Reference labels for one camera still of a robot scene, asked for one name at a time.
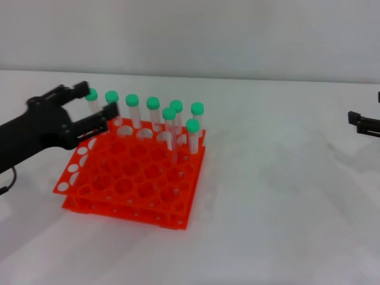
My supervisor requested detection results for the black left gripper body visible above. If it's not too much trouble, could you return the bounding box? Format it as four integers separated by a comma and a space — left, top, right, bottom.
0, 94, 75, 175

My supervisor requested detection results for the clear test tube green cap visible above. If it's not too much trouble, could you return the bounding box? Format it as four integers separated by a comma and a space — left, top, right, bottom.
84, 88, 103, 119
161, 107, 179, 163
191, 102, 205, 123
125, 93, 143, 130
104, 90, 123, 127
185, 119, 200, 154
145, 96, 163, 132
169, 99, 184, 136

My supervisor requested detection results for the orange plastic test tube rack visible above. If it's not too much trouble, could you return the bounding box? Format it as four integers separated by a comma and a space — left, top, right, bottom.
52, 118, 207, 231

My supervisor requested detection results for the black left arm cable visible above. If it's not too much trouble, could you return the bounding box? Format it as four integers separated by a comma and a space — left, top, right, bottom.
0, 167, 18, 196

